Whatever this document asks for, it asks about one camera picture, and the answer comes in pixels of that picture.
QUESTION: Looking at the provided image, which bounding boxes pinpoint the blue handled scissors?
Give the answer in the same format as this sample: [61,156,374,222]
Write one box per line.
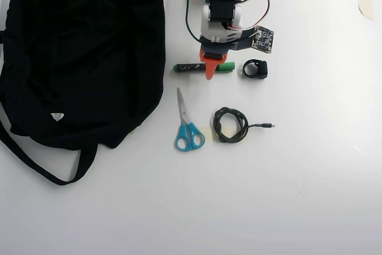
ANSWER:
[174,87,207,152]

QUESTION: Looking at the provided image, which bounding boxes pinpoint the thin black camera cable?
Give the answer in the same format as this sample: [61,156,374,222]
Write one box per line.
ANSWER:
[183,0,204,43]

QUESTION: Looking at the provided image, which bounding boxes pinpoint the black coiled USB cable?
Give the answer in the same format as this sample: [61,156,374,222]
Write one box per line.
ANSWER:
[212,106,277,144]

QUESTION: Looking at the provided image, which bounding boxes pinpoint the green capped black marker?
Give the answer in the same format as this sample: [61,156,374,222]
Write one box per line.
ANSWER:
[172,61,236,75]

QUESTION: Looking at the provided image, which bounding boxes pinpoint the black plastic ring clamp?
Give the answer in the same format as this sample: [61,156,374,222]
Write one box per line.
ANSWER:
[242,59,269,81]

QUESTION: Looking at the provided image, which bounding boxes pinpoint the camera circuit board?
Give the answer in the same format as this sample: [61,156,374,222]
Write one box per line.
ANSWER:
[250,24,276,55]

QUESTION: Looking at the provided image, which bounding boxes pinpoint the red and white servo wire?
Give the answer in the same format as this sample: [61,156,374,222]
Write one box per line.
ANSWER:
[229,0,272,34]

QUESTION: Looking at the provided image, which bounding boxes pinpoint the beige masking tape strip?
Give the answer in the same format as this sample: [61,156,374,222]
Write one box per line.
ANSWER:
[356,0,375,21]
[205,124,252,143]

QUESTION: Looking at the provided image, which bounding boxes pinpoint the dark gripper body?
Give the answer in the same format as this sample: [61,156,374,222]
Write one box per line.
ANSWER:
[199,35,255,59]

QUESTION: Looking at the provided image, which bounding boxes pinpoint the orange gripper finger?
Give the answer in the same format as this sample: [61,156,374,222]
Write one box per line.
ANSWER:
[199,51,230,81]

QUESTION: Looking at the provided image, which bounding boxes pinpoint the black fabric bag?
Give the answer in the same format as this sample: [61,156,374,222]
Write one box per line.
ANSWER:
[0,0,167,187]

